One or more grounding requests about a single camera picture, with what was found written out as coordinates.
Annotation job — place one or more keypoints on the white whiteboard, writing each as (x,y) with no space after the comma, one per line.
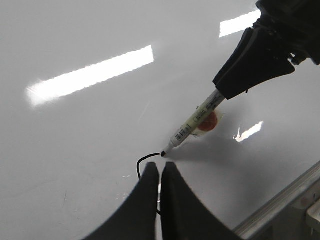
(88,87)

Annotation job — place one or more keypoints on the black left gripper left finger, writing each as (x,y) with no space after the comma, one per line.
(135,219)

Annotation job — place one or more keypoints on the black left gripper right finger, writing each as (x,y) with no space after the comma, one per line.
(183,216)

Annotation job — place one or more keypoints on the red round magnet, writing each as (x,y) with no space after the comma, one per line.
(209,124)

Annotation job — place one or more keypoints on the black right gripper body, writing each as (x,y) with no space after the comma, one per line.
(295,22)

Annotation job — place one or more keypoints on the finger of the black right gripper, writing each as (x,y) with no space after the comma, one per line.
(258,57)

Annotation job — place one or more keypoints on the white whiteboard marker pen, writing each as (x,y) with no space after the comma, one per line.
(193,122)

